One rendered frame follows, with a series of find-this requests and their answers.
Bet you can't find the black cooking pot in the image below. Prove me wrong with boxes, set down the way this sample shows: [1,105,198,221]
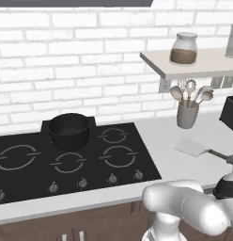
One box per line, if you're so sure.
[47,112,97,153]

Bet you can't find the grey spatula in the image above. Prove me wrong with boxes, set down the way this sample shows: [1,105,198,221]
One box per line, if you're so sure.
[174,137,233,165]

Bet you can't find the black hob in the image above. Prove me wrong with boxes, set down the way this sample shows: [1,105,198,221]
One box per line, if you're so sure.
[0,116,163,205]

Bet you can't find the beige wooden spoon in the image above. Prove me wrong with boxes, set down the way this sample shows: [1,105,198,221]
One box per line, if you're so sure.
[192,85,214,107]
[169,85,186,107]
[194,90,215,107]

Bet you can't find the grey utensil holder cup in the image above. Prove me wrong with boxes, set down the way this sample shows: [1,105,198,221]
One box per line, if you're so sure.
[176,103,200,130]

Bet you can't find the glass jar with brown contents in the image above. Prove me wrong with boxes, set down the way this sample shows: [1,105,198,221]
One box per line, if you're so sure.
[168,31,198,67]

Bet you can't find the brown cupboard door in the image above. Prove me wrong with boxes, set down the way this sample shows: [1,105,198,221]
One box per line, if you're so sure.
[71,201,135,241]
[0,214,74,241]

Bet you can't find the dark grey range hood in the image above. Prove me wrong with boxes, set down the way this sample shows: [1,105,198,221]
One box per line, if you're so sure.
[0,0,153,8]

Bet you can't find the white wall socket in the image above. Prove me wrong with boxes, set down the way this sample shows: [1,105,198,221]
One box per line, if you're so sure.
[158,77,173,94]

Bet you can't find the cream wall shelf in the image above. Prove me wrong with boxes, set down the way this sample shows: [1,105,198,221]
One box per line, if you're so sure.
[139,47,233,81]

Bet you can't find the grey wall switch plate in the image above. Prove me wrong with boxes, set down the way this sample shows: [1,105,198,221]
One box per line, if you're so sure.
[210,75,233,89]

